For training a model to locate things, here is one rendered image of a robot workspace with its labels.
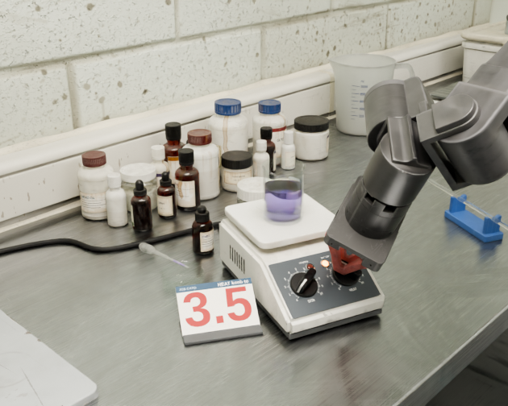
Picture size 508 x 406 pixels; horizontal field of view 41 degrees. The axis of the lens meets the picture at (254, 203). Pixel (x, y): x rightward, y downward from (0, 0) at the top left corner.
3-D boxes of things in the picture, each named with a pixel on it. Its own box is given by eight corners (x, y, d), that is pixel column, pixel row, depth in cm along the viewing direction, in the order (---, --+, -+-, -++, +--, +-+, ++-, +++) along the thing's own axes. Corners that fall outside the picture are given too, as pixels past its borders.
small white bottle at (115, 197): (130, 225, 103) (126, 176, 100) (110, 229, 102) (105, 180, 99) (126, 217, 106) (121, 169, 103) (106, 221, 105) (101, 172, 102)
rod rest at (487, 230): (503, 239, 99) (507, 217, 97) (484, 243, 97) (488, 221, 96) (461, 213, 107) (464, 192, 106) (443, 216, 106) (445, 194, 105)
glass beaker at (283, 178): (264, 210, 88) (264, 151, 85) (306, 213, 87) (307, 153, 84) (257, 230, 82) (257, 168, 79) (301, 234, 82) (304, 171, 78)
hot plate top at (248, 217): (350, 231, 83) (350, 225, 83) (262, 251, 79) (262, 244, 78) (301, 196, 93) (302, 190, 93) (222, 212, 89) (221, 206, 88)
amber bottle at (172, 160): (158, 184, 118) (154, 124, 114) (177, 177, 121) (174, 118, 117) (174, 191, 116) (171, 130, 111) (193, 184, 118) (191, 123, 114)
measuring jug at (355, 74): (407, 121, 152) (413, 54, 146) (414, 139, 140) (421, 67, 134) (324, 119, 153) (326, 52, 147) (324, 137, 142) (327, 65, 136)
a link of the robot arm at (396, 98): (478, 113, 58) (510, 171, 63) (457, 30, 65) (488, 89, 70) (351, 163, 63) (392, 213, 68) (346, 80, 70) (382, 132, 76)
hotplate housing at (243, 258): (385, 316, 80) (391, 256, 77) (288, 345, 75) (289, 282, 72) (296, 239, 99) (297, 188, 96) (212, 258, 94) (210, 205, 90)
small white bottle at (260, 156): (270, 178, 121) (271, 138, 118) (267, 184, 118) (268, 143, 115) (255, 176, 121) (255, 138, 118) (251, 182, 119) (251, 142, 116)
